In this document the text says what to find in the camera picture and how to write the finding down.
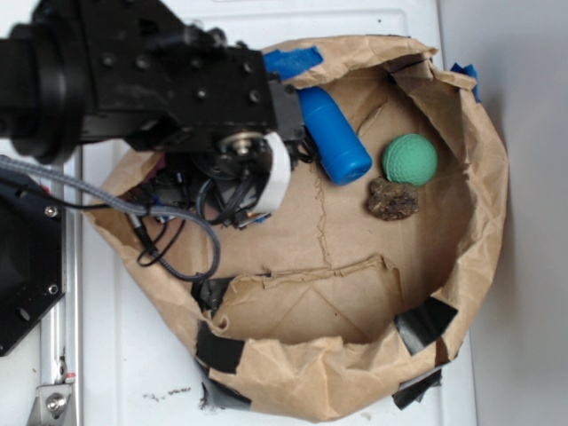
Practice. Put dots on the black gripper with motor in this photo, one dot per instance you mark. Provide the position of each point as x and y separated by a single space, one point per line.
232 177

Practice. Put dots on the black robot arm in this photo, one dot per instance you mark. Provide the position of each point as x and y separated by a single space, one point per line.
83 72

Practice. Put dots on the blue plastic bottle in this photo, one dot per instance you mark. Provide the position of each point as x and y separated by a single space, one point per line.
342 155

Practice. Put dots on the blue tape strip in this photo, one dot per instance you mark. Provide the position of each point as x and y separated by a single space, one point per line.
289 64

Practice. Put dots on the brown paper bag tray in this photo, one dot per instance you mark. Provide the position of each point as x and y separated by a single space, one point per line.
314 289

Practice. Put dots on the brown rock lump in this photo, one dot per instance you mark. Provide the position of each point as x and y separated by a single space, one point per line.
391 201

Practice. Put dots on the black tape lower left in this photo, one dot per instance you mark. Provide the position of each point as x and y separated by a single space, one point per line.
220 353

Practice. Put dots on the black tape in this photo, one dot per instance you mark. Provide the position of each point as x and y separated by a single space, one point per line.
220 353
424 324

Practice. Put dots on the green golf ball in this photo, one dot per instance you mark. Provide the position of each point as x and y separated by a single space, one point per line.
410 159

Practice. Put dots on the white plastic board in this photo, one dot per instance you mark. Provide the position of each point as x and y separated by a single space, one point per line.
135 371

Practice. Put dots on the black tape lower right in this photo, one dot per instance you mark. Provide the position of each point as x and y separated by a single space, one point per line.
424 324

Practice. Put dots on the white camera housing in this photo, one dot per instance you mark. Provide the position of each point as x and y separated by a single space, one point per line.
280 174

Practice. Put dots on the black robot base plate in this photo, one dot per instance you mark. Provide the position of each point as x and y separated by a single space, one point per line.
30 249

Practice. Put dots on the aluminium rail frame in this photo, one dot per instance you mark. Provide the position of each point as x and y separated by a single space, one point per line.
60 329

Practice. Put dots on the metal corner bracket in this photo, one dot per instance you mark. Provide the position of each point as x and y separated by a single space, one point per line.
54 405

